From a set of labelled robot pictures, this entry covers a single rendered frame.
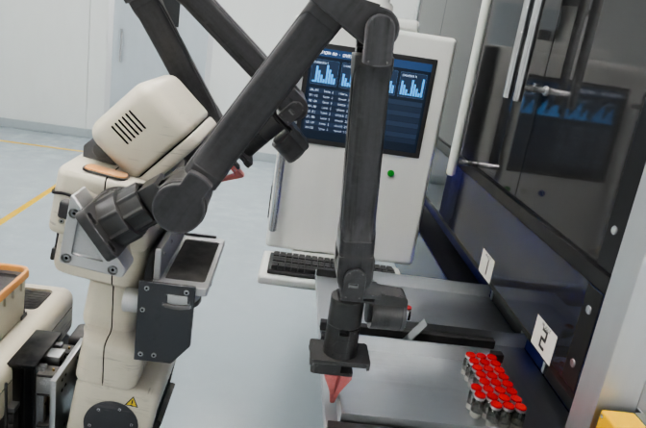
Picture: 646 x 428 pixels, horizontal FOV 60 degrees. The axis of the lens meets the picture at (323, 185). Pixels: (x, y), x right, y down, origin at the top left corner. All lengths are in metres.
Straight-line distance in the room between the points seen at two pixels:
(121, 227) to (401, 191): 1.13
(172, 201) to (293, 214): 1.03
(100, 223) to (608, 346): 0.79
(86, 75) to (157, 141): 5.75
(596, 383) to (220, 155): 0.68
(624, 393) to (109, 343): 0.89
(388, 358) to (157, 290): 0.50
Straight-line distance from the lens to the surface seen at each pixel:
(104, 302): 1.17
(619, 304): 0.97
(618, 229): 1.00
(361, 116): 0.83
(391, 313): 0.95
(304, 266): 1.72
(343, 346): 0.97
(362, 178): 0.85
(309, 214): 1.84
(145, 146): 1.01
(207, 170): 0.84
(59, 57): 6.82
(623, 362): 1.00
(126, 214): 0.89
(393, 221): 1.87
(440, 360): 1.28
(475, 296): 1.62
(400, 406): 1.11
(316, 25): 0.80
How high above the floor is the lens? 1.51
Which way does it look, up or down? 15 degrees down
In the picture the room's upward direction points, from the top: 9 degrees clockwise
